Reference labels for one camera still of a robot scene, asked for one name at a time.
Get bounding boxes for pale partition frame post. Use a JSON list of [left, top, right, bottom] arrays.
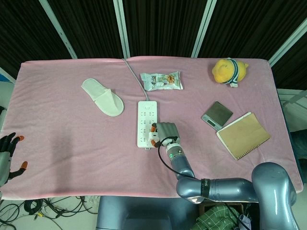
[[268, 21, 307, 67], [39, 0, 78, 59], [190, 0, 218, 58], [112, 0, 130, 58]]

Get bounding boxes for white power strip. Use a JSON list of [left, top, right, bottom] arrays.
[[137, 100, 159, 150]]

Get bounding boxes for digital kitchen scale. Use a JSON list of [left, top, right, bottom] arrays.
[[201, 101, 234, 131]]

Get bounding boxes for black floor cable bundle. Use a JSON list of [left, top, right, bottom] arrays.
[[0, 195, 99, 230]]

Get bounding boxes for pink blanket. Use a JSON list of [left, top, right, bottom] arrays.
[[0, 57, 304, 200]]

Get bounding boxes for brown spiral notebook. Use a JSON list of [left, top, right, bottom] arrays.
[[216, 111, 272, 161]]

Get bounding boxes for yellow plush toy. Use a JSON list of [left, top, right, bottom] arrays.
[[211, 57, 249, 88]]

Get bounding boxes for grey power strip cable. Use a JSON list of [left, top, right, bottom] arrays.
[[121, 57, 150, 102]]

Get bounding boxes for blue-grey robot torso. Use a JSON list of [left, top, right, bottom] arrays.
[[95, 195, 200, 230]]

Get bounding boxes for white disposable slipper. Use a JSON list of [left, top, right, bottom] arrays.
[[81, 78, 125, 118]]

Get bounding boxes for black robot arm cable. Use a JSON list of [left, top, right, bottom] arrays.
[[157, 136, 203, 182]]

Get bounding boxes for snack bag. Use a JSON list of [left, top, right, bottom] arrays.
[[140, 69, 184, 92]]

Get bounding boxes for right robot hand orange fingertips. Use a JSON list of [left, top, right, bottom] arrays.
[[150, 121, 181, 148]]

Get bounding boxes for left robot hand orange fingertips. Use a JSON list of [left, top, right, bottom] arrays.
[[0, 133, 28, 186]]

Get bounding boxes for cardboard box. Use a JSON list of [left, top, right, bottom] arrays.
[[198, 202, 246, 230]]

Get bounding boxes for green plaid cloth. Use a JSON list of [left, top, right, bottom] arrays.
[[195, 205, 243, 230]]

